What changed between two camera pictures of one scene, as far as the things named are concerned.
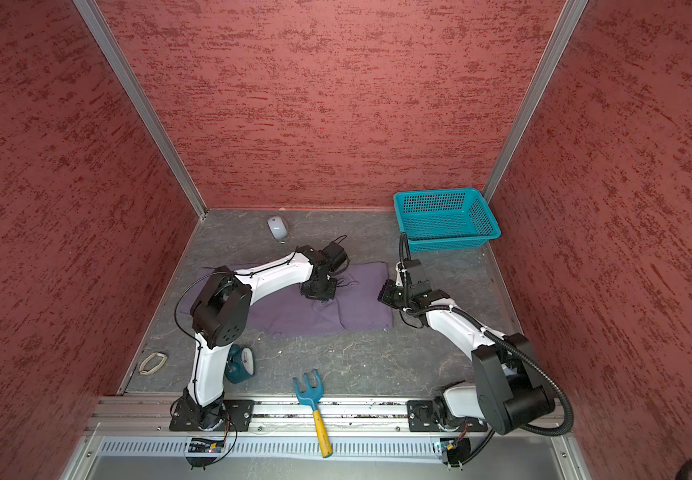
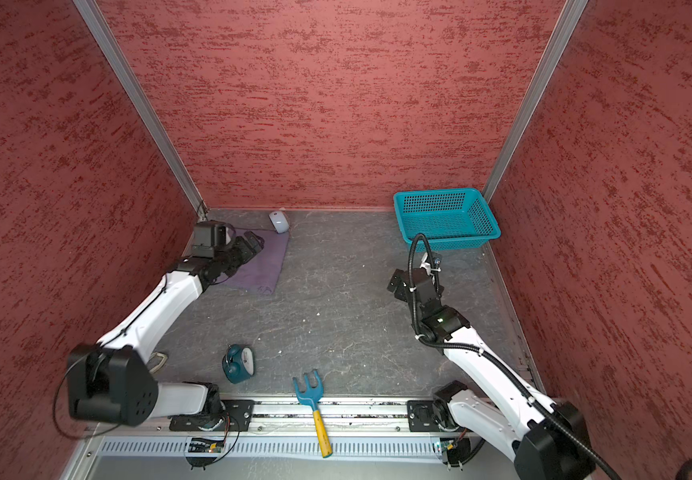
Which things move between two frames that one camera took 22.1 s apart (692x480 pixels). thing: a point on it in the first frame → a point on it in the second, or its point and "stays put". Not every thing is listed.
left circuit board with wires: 204,445 stays put
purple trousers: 363,299 → 260,274
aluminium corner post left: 139,95 stays put
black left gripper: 328,294 → 247,252
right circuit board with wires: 457,451 stays put
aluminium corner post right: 569,21 stays put
